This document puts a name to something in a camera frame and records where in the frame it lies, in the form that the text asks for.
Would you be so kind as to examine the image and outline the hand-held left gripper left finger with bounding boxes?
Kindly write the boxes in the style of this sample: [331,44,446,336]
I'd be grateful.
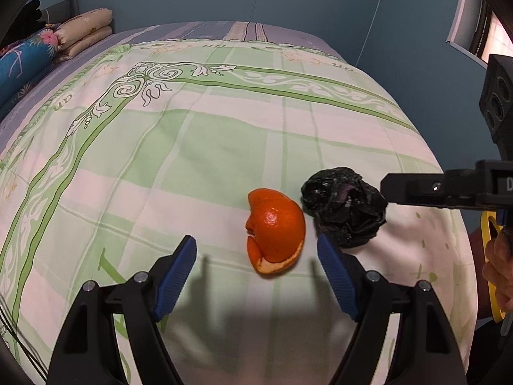
[47,235,198,385]

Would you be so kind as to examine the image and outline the dark framed window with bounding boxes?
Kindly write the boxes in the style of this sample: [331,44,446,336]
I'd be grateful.
[447,0,513,65]

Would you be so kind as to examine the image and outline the black cable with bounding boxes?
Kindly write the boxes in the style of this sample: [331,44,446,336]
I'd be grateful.
[0,293,49,381]

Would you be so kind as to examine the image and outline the blue floral folded quilt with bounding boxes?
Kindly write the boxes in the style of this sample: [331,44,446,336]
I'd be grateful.
[0,28,61,117]

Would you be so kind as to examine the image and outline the grey padded headboard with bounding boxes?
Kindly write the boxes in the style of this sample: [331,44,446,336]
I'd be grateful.
[40,0,79,25]

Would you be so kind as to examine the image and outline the person's right hand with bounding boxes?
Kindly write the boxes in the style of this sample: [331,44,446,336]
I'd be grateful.
[482,225,513,313]

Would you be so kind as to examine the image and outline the black folded clothes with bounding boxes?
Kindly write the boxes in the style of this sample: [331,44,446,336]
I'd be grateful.
[12,0,43,37]

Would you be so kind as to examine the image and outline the beige folded quilt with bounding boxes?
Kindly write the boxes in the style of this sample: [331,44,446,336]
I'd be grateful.
[52,8,114,63]

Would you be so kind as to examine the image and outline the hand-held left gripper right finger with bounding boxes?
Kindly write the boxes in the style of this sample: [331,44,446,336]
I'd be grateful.
[316,233,469,385]

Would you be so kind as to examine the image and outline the green patterned blanket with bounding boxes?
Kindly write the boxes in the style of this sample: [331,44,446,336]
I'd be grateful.
[0,38,477,385]

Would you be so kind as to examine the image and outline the curled orange peel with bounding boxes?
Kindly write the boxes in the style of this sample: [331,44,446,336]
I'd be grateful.
[245,188,306,277]

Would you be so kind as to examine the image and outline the black plastic bag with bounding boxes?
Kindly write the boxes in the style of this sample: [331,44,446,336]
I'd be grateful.
[300,166,389,249]

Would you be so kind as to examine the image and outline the yellow rimmed trash can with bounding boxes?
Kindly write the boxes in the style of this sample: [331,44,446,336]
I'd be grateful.
[479,212,506,323]

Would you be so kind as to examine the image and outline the bed with striped sheet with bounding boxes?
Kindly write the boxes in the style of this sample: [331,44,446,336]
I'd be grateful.
[0,20,477,385]

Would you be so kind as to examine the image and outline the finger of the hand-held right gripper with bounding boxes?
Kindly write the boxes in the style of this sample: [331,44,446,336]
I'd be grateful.
[380,168,482,211]

